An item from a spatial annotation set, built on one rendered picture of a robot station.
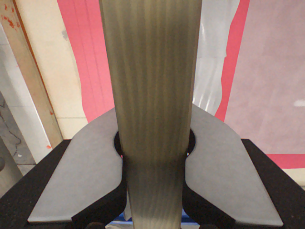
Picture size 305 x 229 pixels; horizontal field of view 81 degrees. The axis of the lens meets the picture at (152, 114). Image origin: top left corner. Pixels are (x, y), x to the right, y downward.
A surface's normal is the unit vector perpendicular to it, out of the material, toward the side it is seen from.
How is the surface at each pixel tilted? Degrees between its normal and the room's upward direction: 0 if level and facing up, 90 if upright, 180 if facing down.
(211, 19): 33
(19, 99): 0
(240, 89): 0
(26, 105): 0
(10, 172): 90
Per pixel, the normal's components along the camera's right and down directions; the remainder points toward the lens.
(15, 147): -0.03, 0.51
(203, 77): -0.56, 0.37
